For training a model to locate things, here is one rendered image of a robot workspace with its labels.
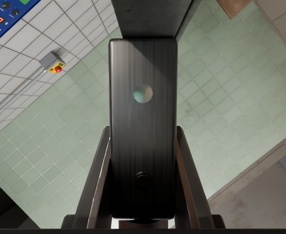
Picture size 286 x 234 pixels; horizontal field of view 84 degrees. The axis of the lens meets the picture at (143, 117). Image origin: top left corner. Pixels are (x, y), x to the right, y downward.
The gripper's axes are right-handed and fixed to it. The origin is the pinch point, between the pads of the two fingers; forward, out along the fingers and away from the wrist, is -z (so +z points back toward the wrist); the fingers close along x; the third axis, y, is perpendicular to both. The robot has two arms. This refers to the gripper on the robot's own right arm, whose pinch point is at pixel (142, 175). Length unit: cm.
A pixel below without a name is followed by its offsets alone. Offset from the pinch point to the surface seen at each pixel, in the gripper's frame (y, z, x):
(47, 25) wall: 8, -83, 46
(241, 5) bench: 0, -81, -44
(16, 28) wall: 6, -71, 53
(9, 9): -1, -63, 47
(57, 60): 27, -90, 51
